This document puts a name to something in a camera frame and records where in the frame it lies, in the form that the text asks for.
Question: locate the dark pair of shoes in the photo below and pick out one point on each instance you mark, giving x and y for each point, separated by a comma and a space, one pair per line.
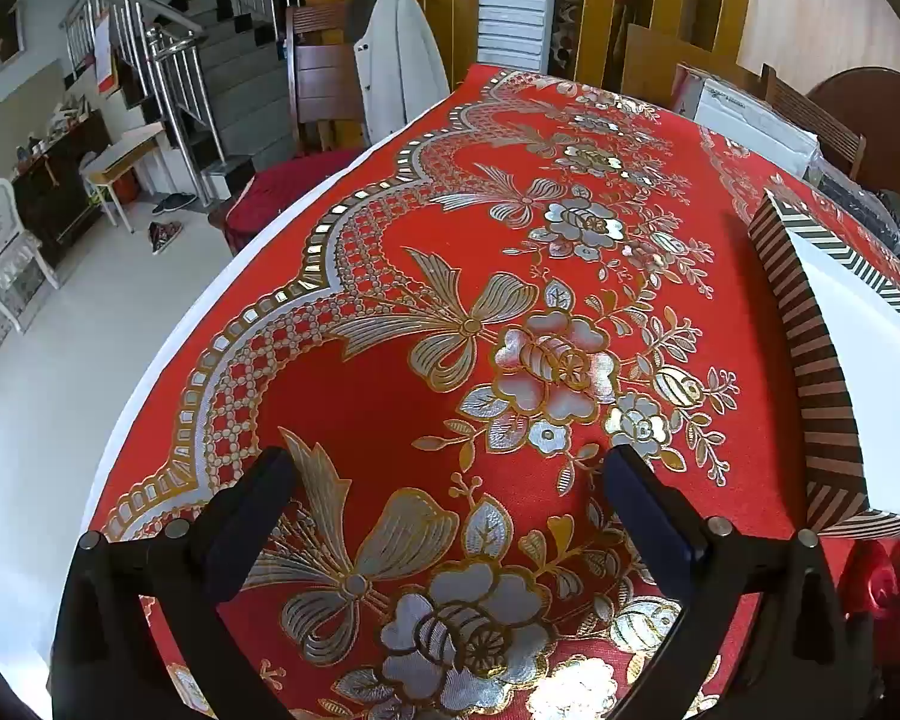
174, 202

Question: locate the slatted wooden chair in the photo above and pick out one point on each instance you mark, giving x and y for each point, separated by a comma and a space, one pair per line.
832, 120

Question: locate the dark wooden cabinet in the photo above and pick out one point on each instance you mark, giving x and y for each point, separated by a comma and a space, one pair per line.
52, 187

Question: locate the leaning wooden board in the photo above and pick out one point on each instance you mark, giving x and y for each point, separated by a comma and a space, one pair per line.
660, 67

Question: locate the striped cardboard box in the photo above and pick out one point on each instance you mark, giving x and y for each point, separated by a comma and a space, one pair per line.
817, 360

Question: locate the round dark wooden table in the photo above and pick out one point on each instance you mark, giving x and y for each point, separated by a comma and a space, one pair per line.
892, 120

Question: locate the red shiny packets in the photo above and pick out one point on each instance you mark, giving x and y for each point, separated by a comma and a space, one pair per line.
877, 577

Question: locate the brown wooden chair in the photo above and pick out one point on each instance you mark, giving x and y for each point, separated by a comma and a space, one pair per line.
319, 82

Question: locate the staircase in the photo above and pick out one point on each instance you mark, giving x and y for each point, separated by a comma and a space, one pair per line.
240, 90

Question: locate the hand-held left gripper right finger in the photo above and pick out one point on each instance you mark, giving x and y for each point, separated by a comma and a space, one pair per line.
649, 521

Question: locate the red cushioned seat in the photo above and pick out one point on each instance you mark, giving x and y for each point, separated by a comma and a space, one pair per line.
270, 202

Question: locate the red floral tablecloth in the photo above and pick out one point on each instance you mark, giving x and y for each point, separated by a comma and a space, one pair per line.
390, 390

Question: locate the white plastic bag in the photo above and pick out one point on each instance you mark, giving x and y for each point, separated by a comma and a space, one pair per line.
750, 127

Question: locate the steel stair railing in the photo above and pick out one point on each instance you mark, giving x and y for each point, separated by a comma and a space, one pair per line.
172, 90

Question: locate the patterned pair of shoes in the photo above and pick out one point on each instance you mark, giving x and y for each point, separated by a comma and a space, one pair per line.
163, 235

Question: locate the white louvered door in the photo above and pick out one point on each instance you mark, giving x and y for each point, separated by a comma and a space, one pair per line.
514, 7

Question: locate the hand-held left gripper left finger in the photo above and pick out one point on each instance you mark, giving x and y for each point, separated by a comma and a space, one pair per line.
255, 514

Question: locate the white jacket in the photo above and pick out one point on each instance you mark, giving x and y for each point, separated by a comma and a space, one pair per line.
397, 67

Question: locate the white ornate chair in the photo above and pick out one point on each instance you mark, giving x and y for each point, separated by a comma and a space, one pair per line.
0, 217

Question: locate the small white-top desk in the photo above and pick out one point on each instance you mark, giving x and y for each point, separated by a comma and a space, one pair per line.
124, 150

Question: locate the red white hanging paper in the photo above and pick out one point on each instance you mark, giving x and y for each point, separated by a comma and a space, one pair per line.
103, 52

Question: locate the clear-wrapped black package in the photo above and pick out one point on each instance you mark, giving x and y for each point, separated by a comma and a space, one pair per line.
847, 195

